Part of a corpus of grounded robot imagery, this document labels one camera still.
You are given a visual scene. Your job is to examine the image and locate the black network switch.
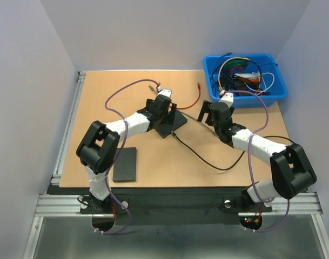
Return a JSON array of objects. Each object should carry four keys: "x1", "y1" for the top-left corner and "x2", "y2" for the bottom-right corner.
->
[
  {"x1": 155, "y1": 110, "x2": 187, "y2": 139},
  {"x1": 112, "y1": 147, "x2": 137, "y2": 183}
]

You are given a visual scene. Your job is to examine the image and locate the black power cable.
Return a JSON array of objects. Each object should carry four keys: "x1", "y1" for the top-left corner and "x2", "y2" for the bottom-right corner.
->
[{"x1": 170, "y1": 130, "x2": 294, "y2": 171}]

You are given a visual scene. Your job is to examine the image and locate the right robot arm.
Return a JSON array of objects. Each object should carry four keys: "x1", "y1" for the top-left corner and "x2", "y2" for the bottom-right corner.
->
[{"x1": 198, "y1": 101, "x2": 317, "y2": 210}]

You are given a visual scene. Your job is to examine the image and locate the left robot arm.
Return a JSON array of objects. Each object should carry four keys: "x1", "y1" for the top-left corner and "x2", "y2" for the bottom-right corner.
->
[{"x1": 76, "y1": 94, "x2": 177, "y2": 213}]

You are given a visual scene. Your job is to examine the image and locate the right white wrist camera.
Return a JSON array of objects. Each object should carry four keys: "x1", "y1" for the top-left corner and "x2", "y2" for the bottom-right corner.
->
[{"x1": 218, "y1": 91, "x2": 234, "y2": 108}]

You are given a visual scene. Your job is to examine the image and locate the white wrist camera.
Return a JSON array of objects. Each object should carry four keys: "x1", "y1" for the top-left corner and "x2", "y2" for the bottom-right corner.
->
[
  {"x1": 157, "y1": 87, "x2": 172, "y2": 98},
  {"x1": 218, "y1": 91, "x2": 234, "y2": 108}
]

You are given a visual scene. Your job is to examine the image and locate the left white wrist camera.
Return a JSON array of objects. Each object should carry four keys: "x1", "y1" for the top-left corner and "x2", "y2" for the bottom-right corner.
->
[{"x1": 157, "y1": 87, "x2": 172, "y2": 98}]

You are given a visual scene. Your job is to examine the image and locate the red ethernet cable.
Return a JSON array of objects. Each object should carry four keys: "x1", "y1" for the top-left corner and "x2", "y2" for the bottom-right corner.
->
[{"x1": 157, "y1": 81, "x2": 203, "y2": 110}]

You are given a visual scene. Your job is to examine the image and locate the grey ethernet cable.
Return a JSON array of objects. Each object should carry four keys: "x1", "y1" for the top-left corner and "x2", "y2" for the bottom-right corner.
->
[{"x1": 148, "y1": 85, "x2": 216, "y2": 133}]

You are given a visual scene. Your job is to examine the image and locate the tangled cables in bin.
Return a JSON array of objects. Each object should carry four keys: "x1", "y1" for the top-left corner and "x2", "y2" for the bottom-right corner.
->
[{"x1": 210, "y1": 51, "x2": 279, "y2": 98}]

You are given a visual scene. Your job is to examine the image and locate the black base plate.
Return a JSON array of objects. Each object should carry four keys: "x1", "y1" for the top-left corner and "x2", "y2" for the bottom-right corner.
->
[{"x1": 48, "y1": 186, "x2": 271, "y2": 230}]

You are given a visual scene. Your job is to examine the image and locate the aluminium frame rail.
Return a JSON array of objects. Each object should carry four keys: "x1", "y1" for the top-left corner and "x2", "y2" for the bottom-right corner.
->
[{"x1": 35, "y1": 193, "x2": 323, "y2": 217}]

